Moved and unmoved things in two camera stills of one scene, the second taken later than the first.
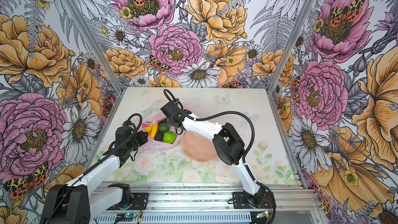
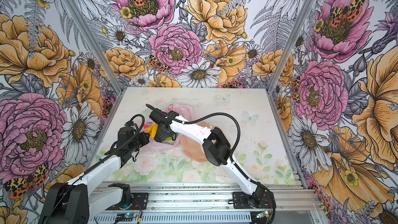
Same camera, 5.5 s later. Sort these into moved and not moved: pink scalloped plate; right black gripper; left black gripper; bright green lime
Moved: right black gripper
Not moved: left black gripper; pink scalloped plate; bright green lime
